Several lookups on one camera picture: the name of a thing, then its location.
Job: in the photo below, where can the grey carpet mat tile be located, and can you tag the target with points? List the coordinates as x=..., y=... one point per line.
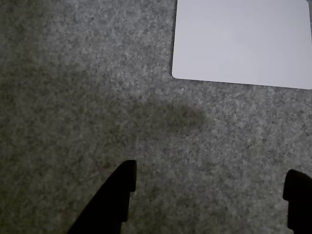
x=85, y=97

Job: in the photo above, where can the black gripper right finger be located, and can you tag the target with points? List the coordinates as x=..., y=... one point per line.
x=301, y=200

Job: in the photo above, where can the white plastic card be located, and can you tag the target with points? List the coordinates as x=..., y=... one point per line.
x=241, y=41

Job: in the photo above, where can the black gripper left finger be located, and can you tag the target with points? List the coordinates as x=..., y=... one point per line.
x=114, y=195

